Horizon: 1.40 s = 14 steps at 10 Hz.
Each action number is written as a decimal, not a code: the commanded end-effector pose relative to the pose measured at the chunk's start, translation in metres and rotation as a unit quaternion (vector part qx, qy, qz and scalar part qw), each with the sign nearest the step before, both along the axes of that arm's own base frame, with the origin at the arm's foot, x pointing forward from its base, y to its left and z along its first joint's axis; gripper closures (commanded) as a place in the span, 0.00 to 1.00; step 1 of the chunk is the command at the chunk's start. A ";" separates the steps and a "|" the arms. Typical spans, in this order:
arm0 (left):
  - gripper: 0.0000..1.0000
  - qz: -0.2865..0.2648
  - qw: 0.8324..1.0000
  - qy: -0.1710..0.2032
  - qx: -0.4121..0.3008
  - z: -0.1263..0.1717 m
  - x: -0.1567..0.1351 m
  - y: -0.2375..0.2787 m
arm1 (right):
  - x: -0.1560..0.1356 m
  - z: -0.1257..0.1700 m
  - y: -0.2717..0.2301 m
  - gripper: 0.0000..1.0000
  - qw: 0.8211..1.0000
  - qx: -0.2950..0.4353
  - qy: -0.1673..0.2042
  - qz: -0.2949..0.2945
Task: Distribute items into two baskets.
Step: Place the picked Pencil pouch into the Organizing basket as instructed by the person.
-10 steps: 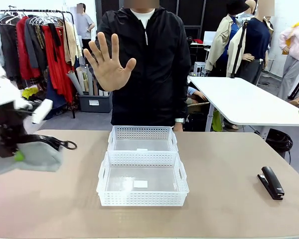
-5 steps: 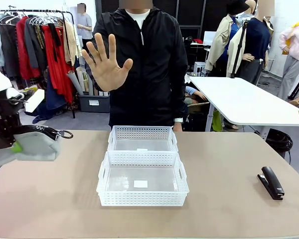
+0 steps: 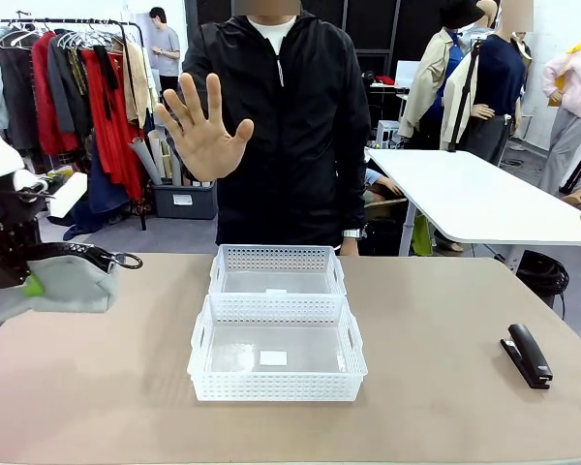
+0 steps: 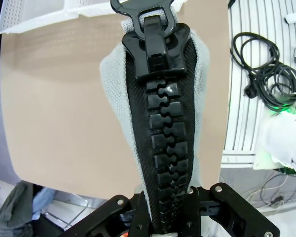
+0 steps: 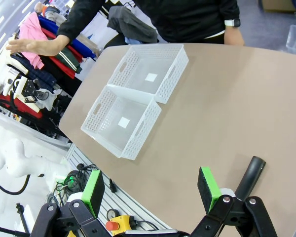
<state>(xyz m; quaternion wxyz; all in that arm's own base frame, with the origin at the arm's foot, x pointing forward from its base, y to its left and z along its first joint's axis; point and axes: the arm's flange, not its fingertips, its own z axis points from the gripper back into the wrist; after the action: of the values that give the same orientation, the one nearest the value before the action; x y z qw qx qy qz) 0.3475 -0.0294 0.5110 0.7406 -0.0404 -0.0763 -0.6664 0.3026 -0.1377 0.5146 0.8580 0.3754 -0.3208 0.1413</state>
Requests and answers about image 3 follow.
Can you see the black clothes rack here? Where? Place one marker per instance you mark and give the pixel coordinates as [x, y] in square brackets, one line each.
[126, 97]

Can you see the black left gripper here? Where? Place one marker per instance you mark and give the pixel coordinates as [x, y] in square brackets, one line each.
[14, 206]

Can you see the beige hanging garment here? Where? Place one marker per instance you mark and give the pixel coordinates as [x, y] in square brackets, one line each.
[138, 82]

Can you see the white perforated plastic basket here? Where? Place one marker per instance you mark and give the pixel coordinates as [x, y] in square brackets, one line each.
[277, 271]
[277, 358]

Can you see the white monitor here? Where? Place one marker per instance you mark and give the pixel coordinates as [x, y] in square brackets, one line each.
[406, 75]

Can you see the person right hand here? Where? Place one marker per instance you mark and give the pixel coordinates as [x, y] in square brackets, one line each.
[205, 145]

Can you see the mannequin with navy top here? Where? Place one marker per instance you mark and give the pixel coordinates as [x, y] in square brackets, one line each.
[501, 87]

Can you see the grey paper roll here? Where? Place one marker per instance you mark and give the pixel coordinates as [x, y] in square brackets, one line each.
[145, 160]

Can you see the grey storage bin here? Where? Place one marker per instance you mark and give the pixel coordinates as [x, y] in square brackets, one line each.
[184, 199]

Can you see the seated background person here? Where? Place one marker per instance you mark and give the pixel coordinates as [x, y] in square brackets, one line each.
[382, 181]

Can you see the person left hand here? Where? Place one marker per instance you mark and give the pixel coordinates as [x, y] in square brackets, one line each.
[349, 247]

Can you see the red hanging jacket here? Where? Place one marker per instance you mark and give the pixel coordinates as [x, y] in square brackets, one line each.
[46, 106]

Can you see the black sleeved left forearm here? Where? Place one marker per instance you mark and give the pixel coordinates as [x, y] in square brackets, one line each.
[356, 194]

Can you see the grey hanging jacket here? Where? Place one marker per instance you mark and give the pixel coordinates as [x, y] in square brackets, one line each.
[63, 87]

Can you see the silver wrist watch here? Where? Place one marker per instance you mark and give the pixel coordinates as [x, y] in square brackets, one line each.
[352, 233]

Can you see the mannequin with beige coat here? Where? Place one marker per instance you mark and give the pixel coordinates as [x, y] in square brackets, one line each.
[431, 82]

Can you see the white background table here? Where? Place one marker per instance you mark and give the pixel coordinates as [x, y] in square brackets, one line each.
[469, 194]

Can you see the dark grey hanging garment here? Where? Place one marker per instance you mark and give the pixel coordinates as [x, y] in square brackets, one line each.
[17, 97]

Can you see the grey zip pouch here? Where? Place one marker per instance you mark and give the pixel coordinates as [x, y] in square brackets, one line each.
[72, 286]

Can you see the mannequin with pink jacket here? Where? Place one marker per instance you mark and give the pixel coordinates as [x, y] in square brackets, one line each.
[571, 106]

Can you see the long red hanging dress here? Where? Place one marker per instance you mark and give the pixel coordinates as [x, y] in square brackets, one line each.
[113, 135]

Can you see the person in black jacket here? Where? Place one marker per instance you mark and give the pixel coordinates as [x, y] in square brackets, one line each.
[295, 126]

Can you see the background person in grey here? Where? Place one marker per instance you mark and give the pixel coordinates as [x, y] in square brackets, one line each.
[167, 48]

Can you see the green bag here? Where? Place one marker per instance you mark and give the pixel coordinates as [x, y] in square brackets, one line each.
[420, 237]

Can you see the black stapler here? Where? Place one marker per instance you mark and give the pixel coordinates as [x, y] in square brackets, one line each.
[530, 358]

